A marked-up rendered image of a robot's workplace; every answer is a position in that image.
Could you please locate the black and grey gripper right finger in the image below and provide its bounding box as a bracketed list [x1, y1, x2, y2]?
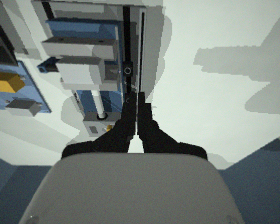
[137, 92, 208, 160]

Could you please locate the yellow rectangular block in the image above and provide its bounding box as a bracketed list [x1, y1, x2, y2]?
[0, 72, 25, 93]

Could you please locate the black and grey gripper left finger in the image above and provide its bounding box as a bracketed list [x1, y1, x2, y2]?
[61, 91, 137, 159]

